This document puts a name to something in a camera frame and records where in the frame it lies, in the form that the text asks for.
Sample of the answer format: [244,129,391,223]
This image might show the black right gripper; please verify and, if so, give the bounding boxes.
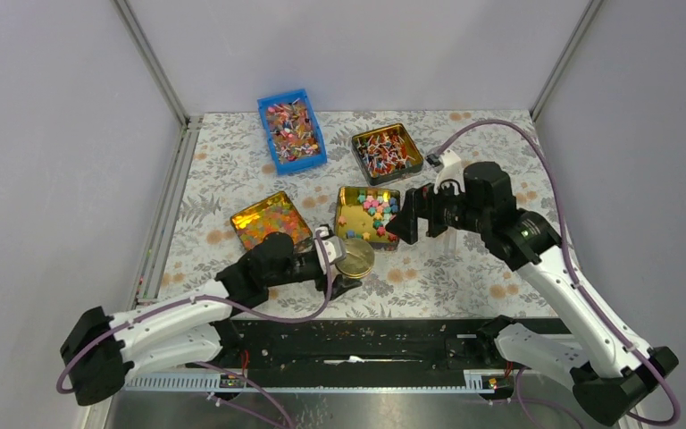
[385,172,490,244]

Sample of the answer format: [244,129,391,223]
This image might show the clear plastic scoop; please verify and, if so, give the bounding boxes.
[443,228,458,257]

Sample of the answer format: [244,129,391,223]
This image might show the white round jar lid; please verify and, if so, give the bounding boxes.
[335,238,375,279]

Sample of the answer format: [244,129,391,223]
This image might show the gold tin star candies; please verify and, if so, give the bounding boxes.
[334,186,401,251]

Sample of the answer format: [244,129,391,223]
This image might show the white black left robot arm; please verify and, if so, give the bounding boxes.
[55,225,360,406]

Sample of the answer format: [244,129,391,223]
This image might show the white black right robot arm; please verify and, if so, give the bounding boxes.
[386,162,679,426]

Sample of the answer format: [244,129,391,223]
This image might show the gold tin pastel candies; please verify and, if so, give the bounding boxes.
[230,191,313,251]

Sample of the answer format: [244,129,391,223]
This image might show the gold tin with lollipops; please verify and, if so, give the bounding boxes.
[351,122,424,186]

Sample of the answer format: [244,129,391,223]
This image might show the floral tablecloth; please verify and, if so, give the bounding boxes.
[158,110,556,318]

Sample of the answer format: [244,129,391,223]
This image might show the blue plastic candy bin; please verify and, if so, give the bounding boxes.
[257,88,328,175]

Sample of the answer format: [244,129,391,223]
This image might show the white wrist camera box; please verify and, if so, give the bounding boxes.
[313,225,347,273]
[426,149,465,196]

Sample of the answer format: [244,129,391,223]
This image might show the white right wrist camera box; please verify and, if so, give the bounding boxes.
[426,149,465,196]

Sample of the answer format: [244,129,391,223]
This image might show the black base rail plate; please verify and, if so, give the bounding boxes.
[188,318,537,391]

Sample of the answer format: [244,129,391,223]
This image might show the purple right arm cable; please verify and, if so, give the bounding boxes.
[431,119,682,429]

